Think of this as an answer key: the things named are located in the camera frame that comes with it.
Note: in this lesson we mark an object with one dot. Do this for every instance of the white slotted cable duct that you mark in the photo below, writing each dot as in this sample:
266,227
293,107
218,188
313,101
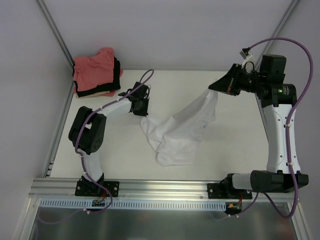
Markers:
130,204

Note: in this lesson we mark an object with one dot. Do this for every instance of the left side frame rail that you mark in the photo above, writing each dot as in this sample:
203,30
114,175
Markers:
58,132

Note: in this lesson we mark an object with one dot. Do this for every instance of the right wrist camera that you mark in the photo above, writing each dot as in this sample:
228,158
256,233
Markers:
247,56

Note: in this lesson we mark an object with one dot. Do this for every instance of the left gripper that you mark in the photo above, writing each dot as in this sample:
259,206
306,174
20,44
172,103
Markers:
139,104

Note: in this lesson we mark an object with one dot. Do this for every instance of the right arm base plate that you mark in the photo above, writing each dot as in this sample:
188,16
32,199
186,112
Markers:
220,191

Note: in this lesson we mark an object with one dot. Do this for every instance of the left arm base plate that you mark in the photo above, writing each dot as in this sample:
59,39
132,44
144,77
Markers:
86,188

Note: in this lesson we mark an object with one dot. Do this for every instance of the left frame post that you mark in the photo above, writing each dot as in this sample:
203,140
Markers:
54,29

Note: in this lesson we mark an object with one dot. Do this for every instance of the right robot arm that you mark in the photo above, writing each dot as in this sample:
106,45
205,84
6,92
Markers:
275,99

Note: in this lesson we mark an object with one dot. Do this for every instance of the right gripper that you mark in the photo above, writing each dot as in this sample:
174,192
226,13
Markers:
235,81

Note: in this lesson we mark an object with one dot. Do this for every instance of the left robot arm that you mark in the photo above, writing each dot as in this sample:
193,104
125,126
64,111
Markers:
88,128

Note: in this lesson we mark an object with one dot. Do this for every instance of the frame post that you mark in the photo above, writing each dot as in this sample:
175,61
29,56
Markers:
54,29
286,17

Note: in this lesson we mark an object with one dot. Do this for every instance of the white t shirt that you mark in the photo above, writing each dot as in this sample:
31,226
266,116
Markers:
176,140

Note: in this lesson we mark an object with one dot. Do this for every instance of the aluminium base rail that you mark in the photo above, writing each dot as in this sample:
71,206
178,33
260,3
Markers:
128,189

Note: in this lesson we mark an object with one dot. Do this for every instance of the right frame post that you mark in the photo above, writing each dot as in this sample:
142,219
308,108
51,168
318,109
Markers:
286,17

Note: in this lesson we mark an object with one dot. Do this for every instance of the beige folded shirt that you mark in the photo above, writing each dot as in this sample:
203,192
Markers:
97,94

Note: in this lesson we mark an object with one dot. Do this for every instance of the top pink folded shirt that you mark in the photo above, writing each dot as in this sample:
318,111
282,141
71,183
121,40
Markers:
91,72

